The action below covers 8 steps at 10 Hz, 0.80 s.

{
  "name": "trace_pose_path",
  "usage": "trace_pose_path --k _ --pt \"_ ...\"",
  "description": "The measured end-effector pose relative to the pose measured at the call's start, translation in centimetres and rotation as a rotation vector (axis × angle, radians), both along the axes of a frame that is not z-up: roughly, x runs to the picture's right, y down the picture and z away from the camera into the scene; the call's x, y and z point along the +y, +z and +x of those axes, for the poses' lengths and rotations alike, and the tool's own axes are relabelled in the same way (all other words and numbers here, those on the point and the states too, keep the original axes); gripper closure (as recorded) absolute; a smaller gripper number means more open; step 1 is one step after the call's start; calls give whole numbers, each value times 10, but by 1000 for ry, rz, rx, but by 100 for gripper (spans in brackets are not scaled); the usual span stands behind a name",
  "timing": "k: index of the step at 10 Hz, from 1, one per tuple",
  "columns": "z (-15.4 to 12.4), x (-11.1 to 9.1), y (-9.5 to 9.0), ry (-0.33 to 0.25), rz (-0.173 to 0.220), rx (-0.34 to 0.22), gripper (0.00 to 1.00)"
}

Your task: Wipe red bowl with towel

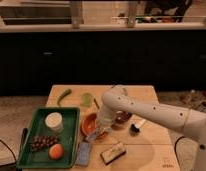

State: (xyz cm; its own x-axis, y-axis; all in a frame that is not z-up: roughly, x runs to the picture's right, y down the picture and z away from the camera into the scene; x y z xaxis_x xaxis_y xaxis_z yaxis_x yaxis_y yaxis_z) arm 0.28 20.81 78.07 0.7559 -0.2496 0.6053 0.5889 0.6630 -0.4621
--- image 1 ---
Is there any white round container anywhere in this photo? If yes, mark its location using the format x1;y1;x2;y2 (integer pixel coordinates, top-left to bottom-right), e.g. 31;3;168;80
45;112;63;132

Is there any bunch of dark grapes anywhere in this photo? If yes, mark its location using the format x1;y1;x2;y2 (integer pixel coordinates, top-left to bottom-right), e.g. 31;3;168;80
30;136;60;152

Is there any green plastic tray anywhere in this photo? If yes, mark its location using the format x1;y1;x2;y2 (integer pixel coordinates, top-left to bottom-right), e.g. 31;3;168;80
17;107;80;169

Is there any black handle tool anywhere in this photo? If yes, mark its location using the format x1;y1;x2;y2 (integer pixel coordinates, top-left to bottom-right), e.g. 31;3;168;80
18;128;28;158

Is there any black white brush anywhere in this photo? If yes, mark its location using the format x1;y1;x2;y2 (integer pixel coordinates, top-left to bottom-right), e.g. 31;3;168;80
130;119;146;133

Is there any red orange bowl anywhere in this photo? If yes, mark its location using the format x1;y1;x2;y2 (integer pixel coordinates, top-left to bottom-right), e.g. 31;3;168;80
80;112;109;140

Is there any light green cup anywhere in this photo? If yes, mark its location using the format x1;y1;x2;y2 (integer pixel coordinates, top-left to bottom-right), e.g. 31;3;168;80
82;93;93;107

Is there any dark red small bowl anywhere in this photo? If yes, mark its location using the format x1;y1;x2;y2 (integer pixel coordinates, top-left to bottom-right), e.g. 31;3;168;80
115;111;132;124

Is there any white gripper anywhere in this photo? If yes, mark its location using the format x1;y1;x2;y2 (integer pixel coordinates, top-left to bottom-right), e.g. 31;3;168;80
97;105;115;127

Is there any blue grey towel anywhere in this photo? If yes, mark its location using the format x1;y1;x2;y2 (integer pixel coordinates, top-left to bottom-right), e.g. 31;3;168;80
85;129;102;143

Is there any green chili pepper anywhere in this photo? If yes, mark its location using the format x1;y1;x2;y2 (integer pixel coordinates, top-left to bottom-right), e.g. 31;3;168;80
57;89;72;107

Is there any black cable left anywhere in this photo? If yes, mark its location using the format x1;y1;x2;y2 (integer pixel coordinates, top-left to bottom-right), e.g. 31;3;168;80
0;135;19;167

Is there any wooden stick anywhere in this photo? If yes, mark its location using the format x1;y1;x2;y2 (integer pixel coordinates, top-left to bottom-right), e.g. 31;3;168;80
93;98;100;109

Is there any blue sponge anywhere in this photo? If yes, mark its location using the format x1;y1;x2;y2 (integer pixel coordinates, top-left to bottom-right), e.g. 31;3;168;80
75;142;92;166

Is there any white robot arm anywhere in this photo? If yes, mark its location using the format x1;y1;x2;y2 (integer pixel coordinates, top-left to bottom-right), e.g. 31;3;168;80
97;85;206;171

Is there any orange fruit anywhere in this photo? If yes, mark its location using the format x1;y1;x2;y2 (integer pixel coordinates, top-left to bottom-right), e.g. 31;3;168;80
49;144;64;160

